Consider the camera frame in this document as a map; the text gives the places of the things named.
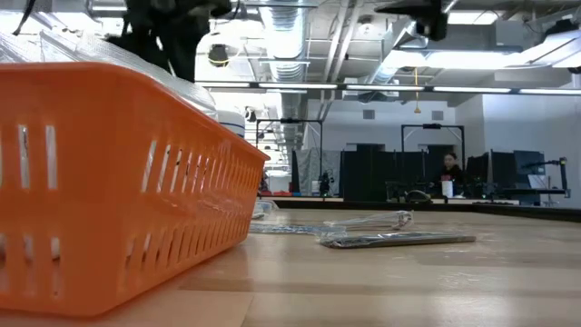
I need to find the orange plastic slotted basket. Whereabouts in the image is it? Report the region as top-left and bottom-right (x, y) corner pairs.
(0, 61), (271, 318)

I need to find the black partition screen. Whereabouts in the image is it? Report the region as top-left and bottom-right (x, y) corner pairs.
(339, 144), (465, 202)

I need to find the black background rig frame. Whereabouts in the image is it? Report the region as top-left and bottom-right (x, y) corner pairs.
(255, 117), (324, 196)
(400, 123), (466, 201)

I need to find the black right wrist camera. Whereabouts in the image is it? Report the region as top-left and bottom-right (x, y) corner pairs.
(415, 12), (449, 43)

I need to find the black round ceiling fixture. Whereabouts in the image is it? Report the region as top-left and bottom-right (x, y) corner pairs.
(207, 43), (231, 68)

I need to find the black aluminium table frame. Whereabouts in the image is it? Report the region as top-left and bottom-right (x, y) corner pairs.
(271, 198), (581, 223)

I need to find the black comb clear bag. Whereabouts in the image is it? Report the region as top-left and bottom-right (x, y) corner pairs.
(319, 231), (478, 250)
(248, 222), (349, 237)

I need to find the white yellow wipes canister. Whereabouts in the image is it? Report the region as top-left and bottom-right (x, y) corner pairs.
(216, 108), (247, 140)

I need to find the blue white toothbrush clear bag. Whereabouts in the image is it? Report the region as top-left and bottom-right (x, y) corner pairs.
(252, 198), (280, 221)

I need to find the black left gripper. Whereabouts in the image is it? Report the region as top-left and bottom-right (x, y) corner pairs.
(106, 0), (232, 84)

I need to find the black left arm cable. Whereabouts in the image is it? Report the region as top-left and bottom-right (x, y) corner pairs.
(12, 0), (37, 36)

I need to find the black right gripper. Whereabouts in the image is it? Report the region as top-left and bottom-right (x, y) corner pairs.
(375, 0), (444, 15)

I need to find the silver nail clipper clear bag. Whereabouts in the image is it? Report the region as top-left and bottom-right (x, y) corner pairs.
(322, 209), (415, 232)

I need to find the person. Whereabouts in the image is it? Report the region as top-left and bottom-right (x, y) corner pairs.
(437, 151), (468, 197)

